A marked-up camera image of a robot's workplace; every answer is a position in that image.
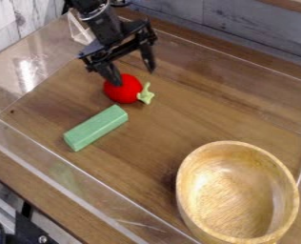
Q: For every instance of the clear acrylic corner bracket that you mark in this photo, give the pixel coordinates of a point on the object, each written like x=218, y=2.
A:
x=80, y=34

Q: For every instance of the clear acrylic barrier wall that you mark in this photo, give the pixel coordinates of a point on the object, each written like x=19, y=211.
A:
x=111, y=193

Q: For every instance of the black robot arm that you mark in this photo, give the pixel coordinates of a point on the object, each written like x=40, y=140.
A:
x=116, y=38

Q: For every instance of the red plush tomato toy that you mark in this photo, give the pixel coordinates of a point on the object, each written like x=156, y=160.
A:
x=130, y=91

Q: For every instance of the wooden bowl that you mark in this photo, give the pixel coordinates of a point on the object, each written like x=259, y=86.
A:
x=237, y=194

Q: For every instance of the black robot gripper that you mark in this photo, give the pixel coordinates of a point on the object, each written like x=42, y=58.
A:
x=138, y=38

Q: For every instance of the green rectangular block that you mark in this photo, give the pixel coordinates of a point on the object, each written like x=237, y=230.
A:
x=90, y=130

